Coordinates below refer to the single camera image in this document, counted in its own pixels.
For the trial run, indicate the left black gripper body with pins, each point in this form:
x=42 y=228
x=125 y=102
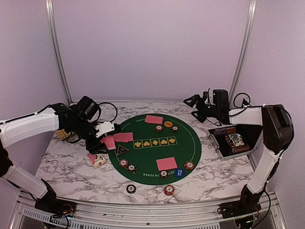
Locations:
x=81 y=130

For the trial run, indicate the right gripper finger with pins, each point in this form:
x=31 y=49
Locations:
x=199 y=116
x=193 y=100

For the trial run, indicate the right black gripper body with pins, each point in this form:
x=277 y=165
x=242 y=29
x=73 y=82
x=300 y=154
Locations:
x=210 y=111

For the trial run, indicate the red playing card deck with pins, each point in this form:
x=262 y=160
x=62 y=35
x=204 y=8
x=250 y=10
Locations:
x=109 y=142

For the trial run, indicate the orange big blind button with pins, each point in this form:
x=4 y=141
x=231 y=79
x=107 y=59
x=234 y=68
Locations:
x=168 y=124

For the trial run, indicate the card dealt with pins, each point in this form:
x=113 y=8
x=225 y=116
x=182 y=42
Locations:
x=152 y=119
x=123 y=137
x=166 y=163

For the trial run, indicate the triangular all-in dealer button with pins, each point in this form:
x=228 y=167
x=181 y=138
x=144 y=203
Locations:
x=121 y=150

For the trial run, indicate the red chips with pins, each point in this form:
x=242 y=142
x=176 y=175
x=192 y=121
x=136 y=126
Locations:
x=189 y=165
x=123 y=163
x=158 y=128

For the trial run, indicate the blue small blind button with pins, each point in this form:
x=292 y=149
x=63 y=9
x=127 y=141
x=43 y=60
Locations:
x=179 y=173

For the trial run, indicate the black poker chip stack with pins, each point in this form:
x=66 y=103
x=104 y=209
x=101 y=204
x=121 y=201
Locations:
x=131 y=189

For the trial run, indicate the red poker chip stack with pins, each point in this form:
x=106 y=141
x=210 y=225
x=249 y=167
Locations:
x=168 y=190

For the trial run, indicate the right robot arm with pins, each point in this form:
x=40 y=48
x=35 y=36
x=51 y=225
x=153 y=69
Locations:
x=277 y=133

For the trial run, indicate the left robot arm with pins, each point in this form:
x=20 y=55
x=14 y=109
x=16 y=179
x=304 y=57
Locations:
x=24 y=139

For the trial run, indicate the woven bamboo tray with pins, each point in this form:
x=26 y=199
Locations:
x=62 y=135

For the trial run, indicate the playing card box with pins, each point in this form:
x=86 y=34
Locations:
x=96 y=160

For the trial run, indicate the aluminium poker chip case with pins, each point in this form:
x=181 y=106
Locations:
x=235 y=140

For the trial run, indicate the round green poker mat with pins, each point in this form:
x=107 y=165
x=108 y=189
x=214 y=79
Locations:
x=148 y=146

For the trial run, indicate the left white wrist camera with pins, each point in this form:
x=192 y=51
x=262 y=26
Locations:
x=107 y=128

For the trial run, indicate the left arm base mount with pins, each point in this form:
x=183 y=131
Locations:
x=58 y=207

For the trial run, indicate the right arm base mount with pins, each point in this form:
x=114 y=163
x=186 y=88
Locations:
x=235 y=209

